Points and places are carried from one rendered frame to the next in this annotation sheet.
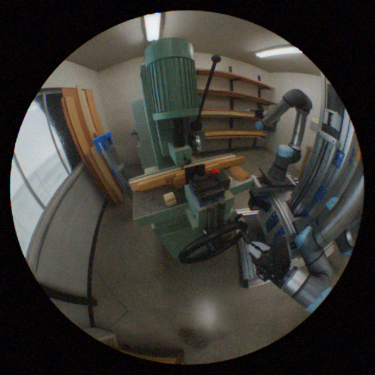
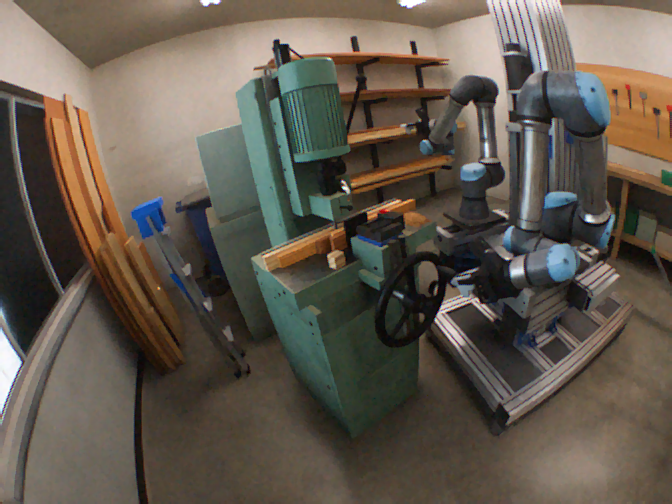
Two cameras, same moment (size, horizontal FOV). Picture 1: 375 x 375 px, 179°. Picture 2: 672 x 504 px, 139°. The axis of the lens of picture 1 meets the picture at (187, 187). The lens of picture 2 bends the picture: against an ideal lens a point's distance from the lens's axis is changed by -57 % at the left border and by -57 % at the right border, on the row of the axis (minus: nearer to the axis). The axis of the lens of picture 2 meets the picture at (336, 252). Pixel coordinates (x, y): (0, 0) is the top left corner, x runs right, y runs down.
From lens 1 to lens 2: 50 cm
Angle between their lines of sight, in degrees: 19
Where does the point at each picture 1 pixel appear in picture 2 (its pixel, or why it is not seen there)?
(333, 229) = (526, 203)
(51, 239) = (49, 430)
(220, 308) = (479, 490)
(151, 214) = (317, 281)
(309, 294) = (537, 259)
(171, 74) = (322, 107)
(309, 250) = (522, 242)
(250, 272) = (499, 390)
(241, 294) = (505, 448)
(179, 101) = (333, 138)
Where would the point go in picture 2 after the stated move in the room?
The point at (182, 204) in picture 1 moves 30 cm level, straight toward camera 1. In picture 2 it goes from (354, 263) to (418, 314)
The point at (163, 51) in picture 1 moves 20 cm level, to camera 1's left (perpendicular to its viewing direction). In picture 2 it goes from (311, 77) to (239, 91)
